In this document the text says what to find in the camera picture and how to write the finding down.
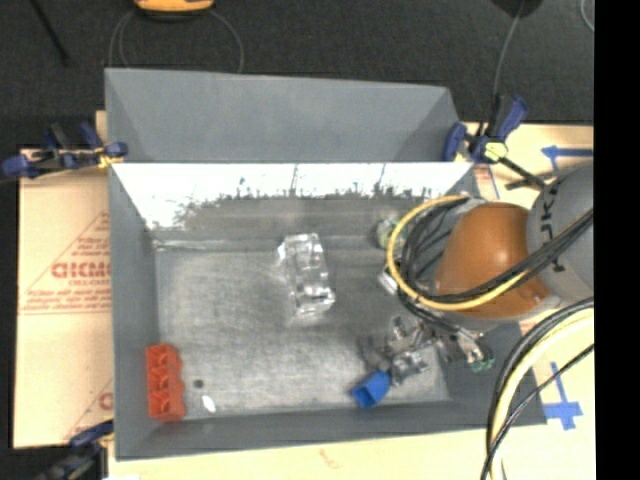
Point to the grey metal bin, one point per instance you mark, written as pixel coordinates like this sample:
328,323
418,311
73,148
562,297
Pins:
240,348

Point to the blue plastic piece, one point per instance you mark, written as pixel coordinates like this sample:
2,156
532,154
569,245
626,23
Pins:
371,392

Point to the red-orange plastic block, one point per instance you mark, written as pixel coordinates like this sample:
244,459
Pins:
165,385

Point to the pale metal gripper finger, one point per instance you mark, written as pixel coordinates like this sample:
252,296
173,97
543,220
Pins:
407,367
376,349

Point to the clear glass block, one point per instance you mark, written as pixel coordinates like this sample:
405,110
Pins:
307,275

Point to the small white oval piece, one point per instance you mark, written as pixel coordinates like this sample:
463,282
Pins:
209,404

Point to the brown cardboard board, red print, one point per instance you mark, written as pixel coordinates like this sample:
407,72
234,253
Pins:
60,318

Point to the pale green round thing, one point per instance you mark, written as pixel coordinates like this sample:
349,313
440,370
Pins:
384,232

